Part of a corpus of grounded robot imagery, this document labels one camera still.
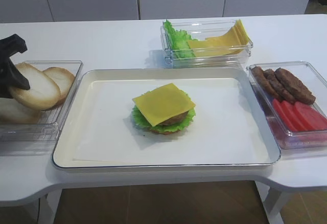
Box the red tomato slice left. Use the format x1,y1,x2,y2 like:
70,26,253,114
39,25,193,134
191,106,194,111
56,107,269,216
272,99,298,132

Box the brown patty middle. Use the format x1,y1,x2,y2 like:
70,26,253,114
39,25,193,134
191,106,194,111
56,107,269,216
264,69,296,104

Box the sesame top bun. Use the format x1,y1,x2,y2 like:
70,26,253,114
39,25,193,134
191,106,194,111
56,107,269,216
9,62,61,110

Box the clear lettuce cheese container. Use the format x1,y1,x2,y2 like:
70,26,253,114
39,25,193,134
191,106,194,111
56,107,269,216
160,19,253,68

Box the bottom bun of burger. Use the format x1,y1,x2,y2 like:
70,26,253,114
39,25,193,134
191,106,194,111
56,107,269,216
149,129,180,135

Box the clear patty tomato container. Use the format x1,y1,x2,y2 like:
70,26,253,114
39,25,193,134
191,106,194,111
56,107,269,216
247,61,326,149

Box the brown patty on burger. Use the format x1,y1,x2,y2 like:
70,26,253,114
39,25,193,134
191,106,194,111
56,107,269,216
159,111,189,126

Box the leaning yellow cheese slices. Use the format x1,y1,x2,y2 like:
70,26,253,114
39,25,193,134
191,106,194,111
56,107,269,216
205,19,251,56

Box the clear bun container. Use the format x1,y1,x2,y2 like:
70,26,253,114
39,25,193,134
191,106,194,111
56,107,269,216
1,60,83,156

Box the brown patty right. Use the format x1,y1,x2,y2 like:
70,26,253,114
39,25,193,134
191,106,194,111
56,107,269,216
274,68,316,105

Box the brown patty left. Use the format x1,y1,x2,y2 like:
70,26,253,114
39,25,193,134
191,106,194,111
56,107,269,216
251,66,283,102

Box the bun half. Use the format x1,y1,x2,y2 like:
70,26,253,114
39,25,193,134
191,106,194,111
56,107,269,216
1,98,42,124
43,67,75,105

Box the red tomato slice middle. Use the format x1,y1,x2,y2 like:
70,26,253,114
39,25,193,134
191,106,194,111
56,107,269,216
281,100,307,132

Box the green lettuce leaf on burger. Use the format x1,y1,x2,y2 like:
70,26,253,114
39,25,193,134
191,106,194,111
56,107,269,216
132,105,196,131

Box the bun half back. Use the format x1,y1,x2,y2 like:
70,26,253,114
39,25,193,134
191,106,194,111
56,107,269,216
43,67,75,105

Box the bun half front left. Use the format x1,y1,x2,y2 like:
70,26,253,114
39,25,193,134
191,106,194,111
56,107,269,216
1,98,42,124

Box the yellow cheese slice on burger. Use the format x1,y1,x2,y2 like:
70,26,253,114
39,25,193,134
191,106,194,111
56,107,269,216
132,83,196,126

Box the white rectangular serving tray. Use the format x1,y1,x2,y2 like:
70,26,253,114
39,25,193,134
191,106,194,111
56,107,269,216
53,68,281,168

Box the green lettuce in container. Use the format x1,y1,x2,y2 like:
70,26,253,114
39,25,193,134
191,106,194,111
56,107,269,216
163,19,197,59

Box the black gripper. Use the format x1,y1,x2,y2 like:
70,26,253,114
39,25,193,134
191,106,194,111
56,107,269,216
1,34,30,98

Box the front yellow cheese slice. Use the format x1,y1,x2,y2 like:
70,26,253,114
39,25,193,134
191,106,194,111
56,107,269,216
188,39,222,57

